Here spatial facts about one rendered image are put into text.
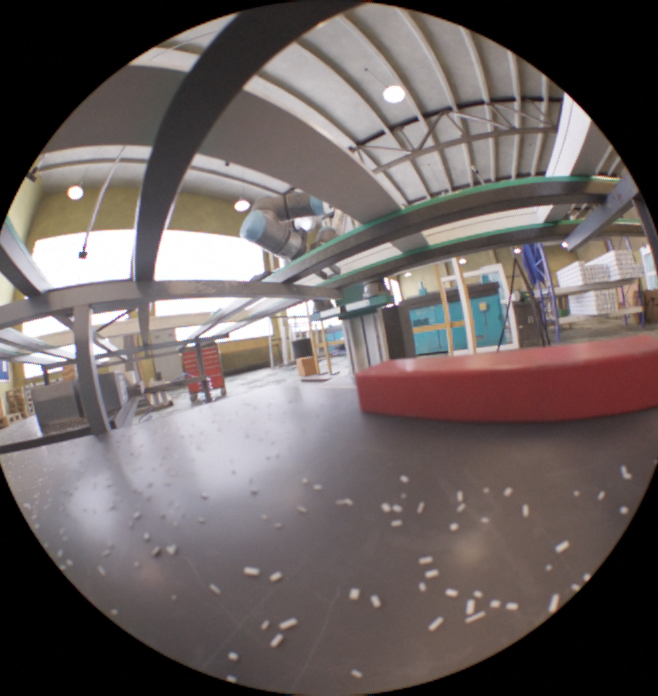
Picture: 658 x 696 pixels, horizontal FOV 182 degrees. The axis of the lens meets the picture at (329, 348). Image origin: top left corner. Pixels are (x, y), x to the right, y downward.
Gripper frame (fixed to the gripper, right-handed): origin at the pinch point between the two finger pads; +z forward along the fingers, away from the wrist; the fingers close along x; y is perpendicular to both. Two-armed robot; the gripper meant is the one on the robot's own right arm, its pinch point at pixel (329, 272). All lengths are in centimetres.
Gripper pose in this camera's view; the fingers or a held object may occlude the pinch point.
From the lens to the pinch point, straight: 75.1
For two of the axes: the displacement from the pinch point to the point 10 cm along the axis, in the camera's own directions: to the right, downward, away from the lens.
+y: -0.5, 9.7, -2.2
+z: 6.5, 2.0, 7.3
